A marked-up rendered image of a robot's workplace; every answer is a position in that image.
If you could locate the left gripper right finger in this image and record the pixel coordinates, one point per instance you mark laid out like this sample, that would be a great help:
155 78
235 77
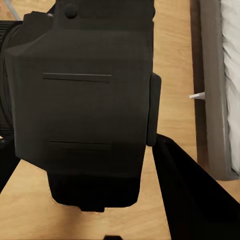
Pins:
196 206

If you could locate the bed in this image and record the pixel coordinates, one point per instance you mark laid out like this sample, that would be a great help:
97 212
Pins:
220 33

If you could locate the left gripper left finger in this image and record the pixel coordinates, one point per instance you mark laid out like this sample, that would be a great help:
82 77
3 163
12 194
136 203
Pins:
8 160

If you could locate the digital camera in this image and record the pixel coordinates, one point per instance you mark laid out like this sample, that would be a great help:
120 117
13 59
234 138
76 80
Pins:
78 92

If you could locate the camera tripod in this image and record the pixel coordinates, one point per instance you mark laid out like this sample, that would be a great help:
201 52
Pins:
12 10

